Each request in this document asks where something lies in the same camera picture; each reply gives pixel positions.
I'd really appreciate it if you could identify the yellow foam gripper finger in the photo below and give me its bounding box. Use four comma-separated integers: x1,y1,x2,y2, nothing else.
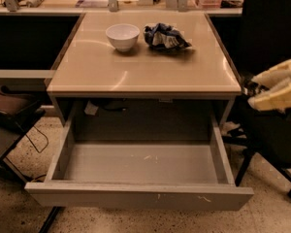
251,59,291,88
247,83,291,111

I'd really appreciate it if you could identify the white ceramic bowl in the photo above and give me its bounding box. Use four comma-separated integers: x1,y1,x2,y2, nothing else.
106,23,140,52

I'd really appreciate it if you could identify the black cable on floor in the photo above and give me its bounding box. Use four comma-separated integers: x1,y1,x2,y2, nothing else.
15,119,50,154

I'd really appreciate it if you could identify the open grey top drawer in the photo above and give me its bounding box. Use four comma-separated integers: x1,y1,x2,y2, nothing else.
26,100,253,211

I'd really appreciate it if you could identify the dark rxbar chocolate wrapper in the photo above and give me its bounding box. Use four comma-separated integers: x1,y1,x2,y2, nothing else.
242,79,266,97

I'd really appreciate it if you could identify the brown chair left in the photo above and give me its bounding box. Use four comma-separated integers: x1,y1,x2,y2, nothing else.
0,85,46,184

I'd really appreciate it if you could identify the beige cabinet with drawer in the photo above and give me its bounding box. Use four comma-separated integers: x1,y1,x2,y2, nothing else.
48,11,241,122

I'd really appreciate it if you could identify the crumpled blue chip bag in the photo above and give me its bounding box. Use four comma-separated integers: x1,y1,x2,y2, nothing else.
144,22,191,50

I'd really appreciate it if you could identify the black office chair right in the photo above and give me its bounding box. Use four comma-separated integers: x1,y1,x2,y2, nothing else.
224,0,291,199

